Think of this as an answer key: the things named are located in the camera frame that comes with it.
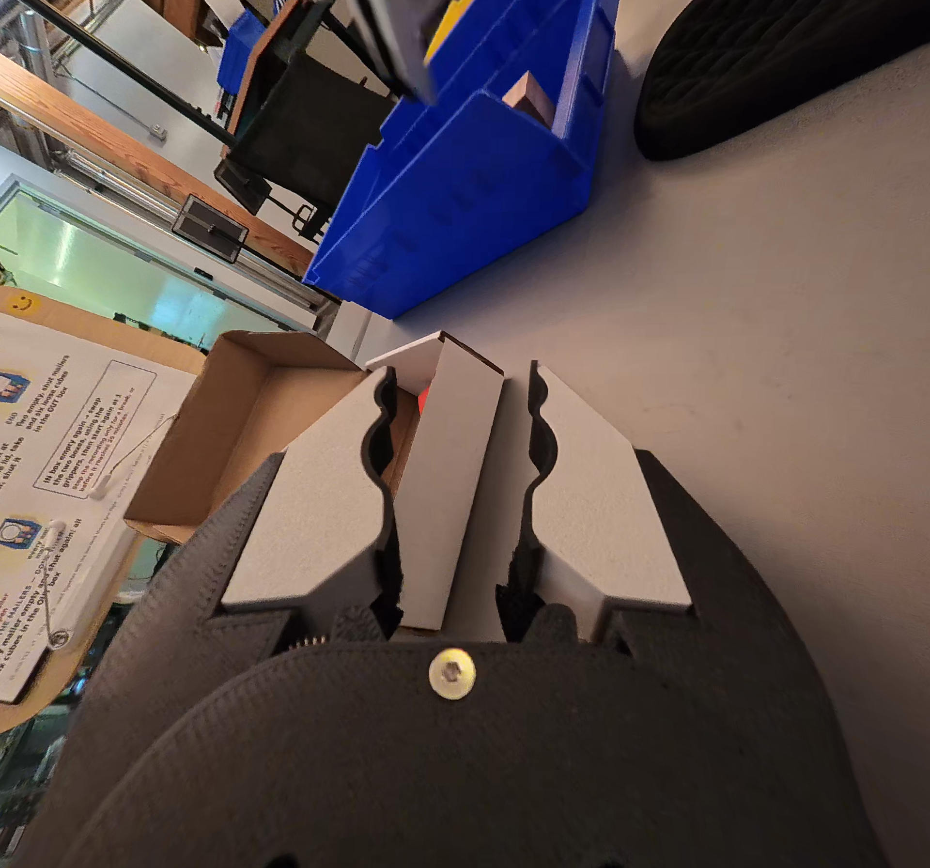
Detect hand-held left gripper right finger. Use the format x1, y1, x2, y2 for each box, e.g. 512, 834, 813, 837
495, 359, 694, 644

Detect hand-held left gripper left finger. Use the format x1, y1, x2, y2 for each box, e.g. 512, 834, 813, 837
220, 365, 405, 638

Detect yellow plastic bin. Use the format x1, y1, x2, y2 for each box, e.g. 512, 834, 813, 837
423, 0, 617, 62

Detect white cardboard box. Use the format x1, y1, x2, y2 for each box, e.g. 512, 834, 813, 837
124, 330, 504, 631

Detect blue plastic bin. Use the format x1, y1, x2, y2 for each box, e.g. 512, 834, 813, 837
301, 0, 623, 322

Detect black metal rack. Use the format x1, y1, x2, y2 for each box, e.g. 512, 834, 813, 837
214, 0, 398, 243

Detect small blue bin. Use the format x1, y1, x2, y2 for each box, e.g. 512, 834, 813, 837
217, 11, 267, 96

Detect pale wooden cube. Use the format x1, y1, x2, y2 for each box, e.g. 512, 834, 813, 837
503, 71, 559, 134

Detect white instruction board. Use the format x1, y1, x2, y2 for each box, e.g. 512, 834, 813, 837
0, 312, 199, 704

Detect black framed device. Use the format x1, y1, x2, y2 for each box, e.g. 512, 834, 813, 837
173, 194, 250, 264

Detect black pole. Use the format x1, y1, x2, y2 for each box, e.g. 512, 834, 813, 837
0, 0, 238, 147

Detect wooden beam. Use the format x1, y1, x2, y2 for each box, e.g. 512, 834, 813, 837
0, 54, 315, 278

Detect glass sliding door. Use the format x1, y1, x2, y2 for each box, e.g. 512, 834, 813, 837
0, 178, 324, 337

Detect black cushion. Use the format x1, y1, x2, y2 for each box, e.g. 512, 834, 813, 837
634, 0, 930, 163

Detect white cord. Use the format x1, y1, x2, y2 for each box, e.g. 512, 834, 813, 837
32, 518, 74, 652
89, 414, 180, 500

